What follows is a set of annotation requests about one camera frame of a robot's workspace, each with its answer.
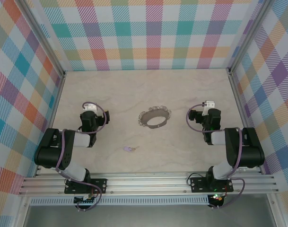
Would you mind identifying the white slotted cable duct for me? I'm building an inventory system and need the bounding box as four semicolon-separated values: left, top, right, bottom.
29;197;209;206

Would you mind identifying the aluminium frame post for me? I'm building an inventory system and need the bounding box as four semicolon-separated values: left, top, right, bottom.
227;0;271;76
22;0;67;78

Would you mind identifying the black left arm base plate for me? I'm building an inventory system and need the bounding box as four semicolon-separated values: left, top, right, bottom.
64;178;108;194

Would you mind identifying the black circuit board green connector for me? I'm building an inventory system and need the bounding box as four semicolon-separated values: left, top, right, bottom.
74;195;97;205

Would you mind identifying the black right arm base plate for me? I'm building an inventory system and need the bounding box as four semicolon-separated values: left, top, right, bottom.
190;177;234;193

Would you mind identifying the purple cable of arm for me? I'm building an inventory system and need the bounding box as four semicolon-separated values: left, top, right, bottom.
186;103;246;210
55;101;105;211

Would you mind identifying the black circuit board with led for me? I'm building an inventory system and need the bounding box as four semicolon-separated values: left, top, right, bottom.
209;193;225;206

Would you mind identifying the aluminium side rail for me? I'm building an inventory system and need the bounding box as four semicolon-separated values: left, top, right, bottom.
228;70;263;175
34;72;67;177

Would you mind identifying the aluminium frame leg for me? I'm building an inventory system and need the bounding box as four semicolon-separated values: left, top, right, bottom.
15;196;32;227
266;195;284;227

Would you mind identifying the long aluminium base rail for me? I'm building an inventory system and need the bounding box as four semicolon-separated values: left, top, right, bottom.
17;171;279;196

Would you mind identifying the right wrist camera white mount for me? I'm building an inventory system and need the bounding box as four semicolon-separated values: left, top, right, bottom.
203;100;216;116

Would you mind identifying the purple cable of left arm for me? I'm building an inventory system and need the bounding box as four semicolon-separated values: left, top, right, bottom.
55;101;105;211

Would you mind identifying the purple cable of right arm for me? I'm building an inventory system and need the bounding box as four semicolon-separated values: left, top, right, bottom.
186;103;246;210

